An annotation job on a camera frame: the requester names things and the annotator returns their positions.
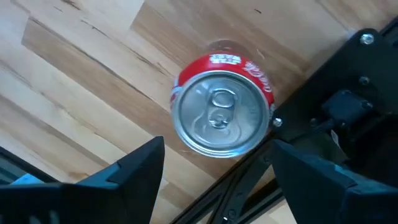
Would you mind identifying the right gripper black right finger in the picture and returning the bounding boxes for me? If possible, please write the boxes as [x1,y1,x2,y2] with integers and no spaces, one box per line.
[271,139,398,224]

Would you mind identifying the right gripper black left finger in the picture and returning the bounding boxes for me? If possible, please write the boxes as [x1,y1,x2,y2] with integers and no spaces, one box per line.
[0,136,165,224]

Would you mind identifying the red Coca-Cola can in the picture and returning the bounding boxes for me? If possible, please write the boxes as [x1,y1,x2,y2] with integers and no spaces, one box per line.
[170,51,275,159]

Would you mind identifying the small blue object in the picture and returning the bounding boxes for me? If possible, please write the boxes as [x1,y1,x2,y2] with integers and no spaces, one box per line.
[11,173,44,186]

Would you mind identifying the black table frame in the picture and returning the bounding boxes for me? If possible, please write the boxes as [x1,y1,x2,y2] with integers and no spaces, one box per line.
[0,17,398,224]

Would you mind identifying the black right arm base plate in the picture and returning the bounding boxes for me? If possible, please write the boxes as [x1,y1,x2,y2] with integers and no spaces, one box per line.
[270,27,398,187]

